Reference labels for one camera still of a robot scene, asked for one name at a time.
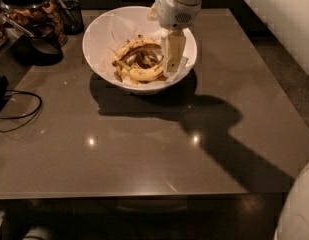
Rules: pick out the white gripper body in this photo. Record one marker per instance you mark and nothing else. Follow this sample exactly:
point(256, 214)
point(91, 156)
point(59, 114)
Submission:
point(174, 13)

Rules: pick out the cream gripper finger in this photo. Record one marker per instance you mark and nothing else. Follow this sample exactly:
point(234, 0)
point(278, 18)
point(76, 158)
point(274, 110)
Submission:
point(174, 45)
point(164, 47)

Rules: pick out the yellow spotted banana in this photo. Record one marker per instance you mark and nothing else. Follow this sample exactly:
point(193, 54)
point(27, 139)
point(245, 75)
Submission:
point(146, 75)

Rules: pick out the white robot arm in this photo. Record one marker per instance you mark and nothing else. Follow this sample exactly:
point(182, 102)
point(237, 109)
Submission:
point(288, 21)

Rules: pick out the banana peel pile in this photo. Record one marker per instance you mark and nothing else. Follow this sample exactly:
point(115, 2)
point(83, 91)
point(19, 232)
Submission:
point(143, 52)

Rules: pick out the white ceramic bowl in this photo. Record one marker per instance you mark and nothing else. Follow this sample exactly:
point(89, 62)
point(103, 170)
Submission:
point(104, 34)

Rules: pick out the white paper bowl liner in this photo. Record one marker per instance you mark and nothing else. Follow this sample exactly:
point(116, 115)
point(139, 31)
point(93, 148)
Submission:
point(143, 55)

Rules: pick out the black mesh pen cup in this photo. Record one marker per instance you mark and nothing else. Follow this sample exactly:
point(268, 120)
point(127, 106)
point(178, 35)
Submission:
point(70, 12)

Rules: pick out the black mug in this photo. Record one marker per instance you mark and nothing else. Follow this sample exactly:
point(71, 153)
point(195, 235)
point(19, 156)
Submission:
point(42, 49)

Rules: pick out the glass jar with snacks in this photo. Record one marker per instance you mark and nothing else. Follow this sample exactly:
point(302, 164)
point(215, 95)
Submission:
point(28, 13)

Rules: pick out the metal spoon handle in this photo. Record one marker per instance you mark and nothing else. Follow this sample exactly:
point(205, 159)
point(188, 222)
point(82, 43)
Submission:
point(15, 25)

